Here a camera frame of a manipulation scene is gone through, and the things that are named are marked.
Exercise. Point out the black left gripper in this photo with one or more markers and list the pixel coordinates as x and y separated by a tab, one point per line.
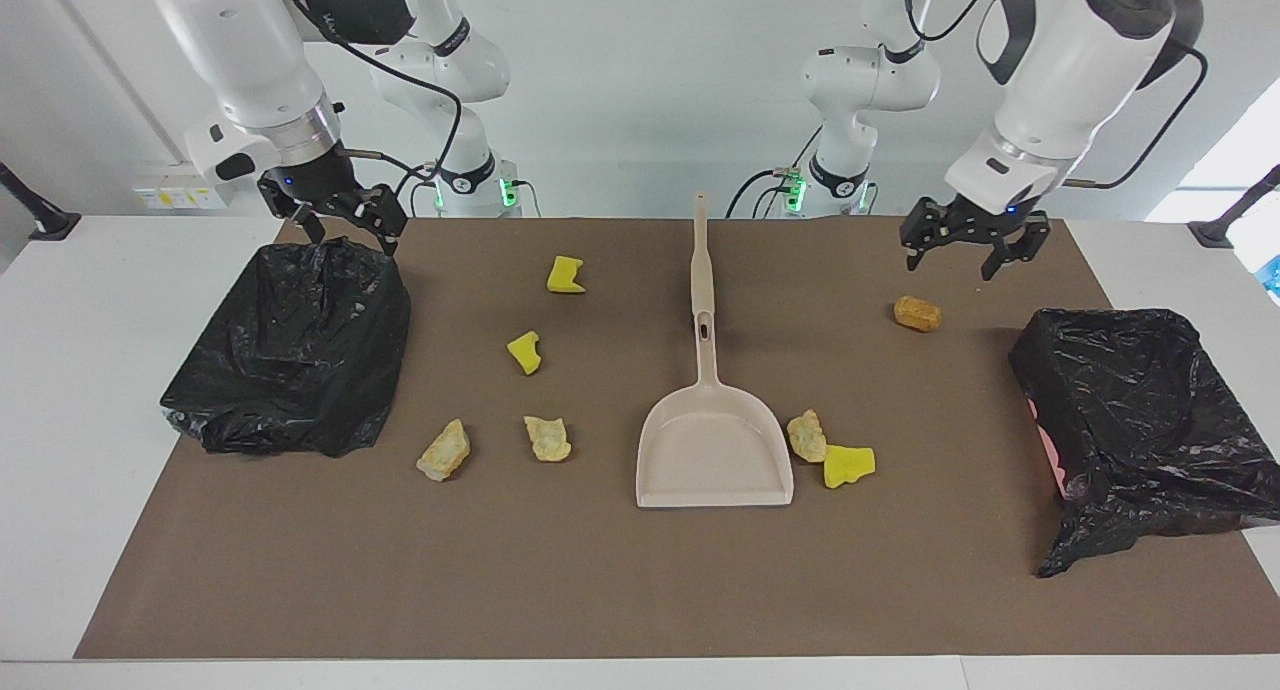
985	220

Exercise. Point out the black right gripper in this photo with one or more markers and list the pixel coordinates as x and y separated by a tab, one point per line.
310	185

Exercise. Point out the brown toy bread roll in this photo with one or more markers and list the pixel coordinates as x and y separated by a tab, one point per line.
917	314

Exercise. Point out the small yellow sponge piece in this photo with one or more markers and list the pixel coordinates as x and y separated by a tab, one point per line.
524	353

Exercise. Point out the notched yellow sponge piece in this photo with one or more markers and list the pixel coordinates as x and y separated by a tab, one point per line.
565	276

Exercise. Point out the beige rough foam chunk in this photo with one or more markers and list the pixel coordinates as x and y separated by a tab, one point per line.
444	451
548	439

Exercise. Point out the yellow sponge block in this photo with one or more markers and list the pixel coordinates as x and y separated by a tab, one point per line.
848	466

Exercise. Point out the beige hand brush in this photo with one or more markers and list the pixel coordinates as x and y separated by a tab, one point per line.
703	270

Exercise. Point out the beige plastic dustpan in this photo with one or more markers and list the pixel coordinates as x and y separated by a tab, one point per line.
712	450

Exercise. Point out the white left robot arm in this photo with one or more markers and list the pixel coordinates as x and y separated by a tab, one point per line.
1060	60

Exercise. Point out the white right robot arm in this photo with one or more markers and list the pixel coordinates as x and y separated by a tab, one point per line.
250	40

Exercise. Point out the black bag lined bin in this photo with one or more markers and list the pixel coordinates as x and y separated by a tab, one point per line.
290	370

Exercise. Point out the pink bin with black bag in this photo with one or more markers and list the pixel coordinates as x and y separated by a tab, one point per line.
1150	420

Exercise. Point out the black stand foot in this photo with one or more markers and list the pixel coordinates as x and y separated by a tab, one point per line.
1225	228
40	220

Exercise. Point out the blue object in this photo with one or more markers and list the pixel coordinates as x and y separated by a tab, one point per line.
1273	278

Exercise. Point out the brown table mat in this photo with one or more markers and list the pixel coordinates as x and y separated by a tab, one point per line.
600	570

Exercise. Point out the white wall outlet box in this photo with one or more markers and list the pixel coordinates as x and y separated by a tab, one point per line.
185	186

